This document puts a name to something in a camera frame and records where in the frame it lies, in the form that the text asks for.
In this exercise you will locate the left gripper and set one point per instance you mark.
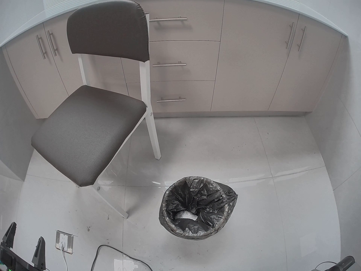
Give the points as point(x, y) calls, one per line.
point(11, 261)

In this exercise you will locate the clear plastic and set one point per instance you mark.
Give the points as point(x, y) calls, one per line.
point(184, 216)

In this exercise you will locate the black plastic bag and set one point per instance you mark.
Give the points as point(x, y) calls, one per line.
point(203, 190)

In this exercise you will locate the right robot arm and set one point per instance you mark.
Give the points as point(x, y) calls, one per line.
point(345, 264)

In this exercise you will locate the grey padded white-framed chair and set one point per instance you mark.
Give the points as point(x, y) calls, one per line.
point(93, 123)

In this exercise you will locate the beige cabinet with drawers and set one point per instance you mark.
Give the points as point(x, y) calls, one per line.
point(253, 61)

